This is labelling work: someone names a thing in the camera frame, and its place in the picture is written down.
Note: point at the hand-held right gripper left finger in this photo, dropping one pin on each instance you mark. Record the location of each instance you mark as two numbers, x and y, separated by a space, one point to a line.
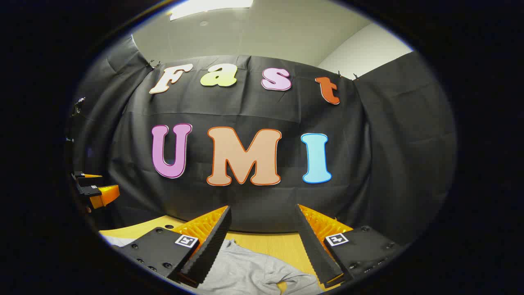
213 246

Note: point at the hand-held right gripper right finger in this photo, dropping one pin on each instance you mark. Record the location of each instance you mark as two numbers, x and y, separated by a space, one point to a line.
315 254

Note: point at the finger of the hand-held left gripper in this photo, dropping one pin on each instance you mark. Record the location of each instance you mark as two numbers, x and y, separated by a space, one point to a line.
88 176
104 196

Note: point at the grey zip-neck sweatshirt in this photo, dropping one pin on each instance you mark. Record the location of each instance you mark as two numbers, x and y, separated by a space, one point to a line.
245 270

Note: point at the small black cloth clip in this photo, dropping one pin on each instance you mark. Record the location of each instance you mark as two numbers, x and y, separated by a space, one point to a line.
152 64
355 76

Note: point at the black backdrop cloth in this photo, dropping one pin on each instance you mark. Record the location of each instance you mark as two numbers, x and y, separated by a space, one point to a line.
245 110

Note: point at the ceiling light panel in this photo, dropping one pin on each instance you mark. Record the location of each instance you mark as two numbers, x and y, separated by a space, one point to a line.
204 8

